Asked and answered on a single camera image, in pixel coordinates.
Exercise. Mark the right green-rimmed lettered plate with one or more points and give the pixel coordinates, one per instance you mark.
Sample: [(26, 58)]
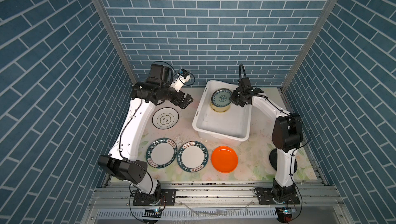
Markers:
[(192, 156)]

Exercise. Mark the white plate thin dark rim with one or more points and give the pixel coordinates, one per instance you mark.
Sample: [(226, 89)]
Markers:
[(165, 118)]

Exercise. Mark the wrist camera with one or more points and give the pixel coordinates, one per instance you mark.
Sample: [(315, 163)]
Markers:
[(181, 78), (244, 82)]

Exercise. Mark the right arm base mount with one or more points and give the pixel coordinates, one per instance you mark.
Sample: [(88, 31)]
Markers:
[(277, 195)]

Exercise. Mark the blue-green patterned plate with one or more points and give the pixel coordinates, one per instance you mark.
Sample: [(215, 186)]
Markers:
[(221, 98)]

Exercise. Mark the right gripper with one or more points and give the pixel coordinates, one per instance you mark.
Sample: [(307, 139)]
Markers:
[(234, 92)]

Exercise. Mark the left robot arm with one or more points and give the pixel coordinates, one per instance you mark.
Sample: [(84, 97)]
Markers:
[(163, 84)]

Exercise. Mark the orange plate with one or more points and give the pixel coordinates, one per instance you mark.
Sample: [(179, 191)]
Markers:
[(224, 159)]

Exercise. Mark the black plate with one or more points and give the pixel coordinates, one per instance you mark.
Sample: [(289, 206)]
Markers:
[(272, 160)]

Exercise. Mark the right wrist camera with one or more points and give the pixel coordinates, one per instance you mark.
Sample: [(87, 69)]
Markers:
[(244, 82)]

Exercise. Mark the yellow plate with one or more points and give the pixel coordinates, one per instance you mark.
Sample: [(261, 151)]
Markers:
[(220, 109)]

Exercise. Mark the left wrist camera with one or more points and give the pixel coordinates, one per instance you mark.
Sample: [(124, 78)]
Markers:
[(181, 78)]

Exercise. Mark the white plastic bin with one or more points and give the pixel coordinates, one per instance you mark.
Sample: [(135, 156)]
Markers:
[(231, 127)]

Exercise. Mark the green-rimmed lettered plate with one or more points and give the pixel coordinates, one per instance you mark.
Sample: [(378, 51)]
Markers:
[(192, 156), (161, 153)]

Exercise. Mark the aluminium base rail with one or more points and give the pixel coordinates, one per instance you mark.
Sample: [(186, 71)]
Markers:
[(206, 201)]

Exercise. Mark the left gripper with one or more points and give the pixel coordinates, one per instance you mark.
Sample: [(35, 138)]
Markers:
[(184, 102)]

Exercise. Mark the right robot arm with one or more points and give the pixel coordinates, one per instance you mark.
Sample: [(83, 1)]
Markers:
[(287, 135)]

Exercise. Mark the left green-rimmed lettered plate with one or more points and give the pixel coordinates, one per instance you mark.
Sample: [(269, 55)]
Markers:
[(161, 153)]

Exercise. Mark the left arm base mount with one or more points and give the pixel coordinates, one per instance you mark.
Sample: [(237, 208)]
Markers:
[(154, 196)]

